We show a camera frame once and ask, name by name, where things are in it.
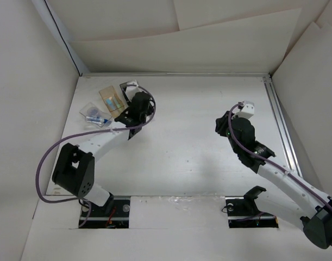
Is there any green clear-cap highlighter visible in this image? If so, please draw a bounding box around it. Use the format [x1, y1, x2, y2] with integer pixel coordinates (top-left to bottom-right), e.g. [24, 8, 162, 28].
[113, 96, 121, 108]

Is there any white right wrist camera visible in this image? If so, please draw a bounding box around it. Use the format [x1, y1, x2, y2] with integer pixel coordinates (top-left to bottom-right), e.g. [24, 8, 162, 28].
[235, 101, 255, 120]

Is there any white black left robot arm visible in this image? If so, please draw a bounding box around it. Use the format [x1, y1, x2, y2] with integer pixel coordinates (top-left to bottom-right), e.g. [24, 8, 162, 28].
[52, 91, 155, 216]

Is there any aluminium rail edge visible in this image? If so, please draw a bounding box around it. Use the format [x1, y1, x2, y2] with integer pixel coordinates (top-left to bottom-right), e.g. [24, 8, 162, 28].
[82, 72, 271, 78]
[262, 74, 303, 177]

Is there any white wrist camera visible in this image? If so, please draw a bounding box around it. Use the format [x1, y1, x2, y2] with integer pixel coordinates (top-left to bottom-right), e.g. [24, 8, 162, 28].
[235, 101, 255, 120]
[127, 80, 139, 88]

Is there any aluminium rail right edge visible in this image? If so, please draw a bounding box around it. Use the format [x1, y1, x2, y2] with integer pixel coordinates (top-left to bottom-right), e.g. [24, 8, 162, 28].
[262, 74, 303, 177]

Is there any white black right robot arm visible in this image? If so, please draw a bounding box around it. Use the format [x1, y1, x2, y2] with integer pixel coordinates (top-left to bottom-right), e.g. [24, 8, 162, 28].
[215, 107, 332, 249]

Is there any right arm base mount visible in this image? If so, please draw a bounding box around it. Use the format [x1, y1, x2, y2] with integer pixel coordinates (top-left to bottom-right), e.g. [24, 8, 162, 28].
[221, 186, 279, 228]

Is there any aluminium rail back edge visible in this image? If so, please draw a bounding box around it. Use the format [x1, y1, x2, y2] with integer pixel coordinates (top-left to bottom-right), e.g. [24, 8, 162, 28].
[82, 72, 271, 78]

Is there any clear bottle blue nozzle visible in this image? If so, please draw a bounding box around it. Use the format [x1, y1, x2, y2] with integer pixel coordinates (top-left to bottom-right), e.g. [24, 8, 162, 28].
[85, 116, 109, 125]

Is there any light blue highlighter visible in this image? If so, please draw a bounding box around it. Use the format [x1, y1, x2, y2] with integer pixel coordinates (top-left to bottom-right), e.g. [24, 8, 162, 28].
[105, 97, 115, 111]

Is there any orange translucent container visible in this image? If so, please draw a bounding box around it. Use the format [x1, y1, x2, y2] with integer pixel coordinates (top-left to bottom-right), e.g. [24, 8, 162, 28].
[99, 85, 125, 118]

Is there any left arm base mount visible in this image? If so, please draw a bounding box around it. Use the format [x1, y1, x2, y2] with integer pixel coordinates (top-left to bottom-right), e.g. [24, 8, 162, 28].
[78, 196, 131, 229]

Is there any clear translucent container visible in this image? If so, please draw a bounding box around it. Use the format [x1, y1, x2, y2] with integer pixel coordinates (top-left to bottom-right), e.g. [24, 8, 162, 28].
[79, 102, 112, 128]

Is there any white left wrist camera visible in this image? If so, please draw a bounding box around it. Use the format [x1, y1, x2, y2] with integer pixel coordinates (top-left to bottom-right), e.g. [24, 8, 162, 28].
[127, 80, 139, 88]

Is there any grey translucent container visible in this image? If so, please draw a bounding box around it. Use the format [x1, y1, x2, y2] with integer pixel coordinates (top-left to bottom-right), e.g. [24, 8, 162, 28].
[120, 82, 139, 105]

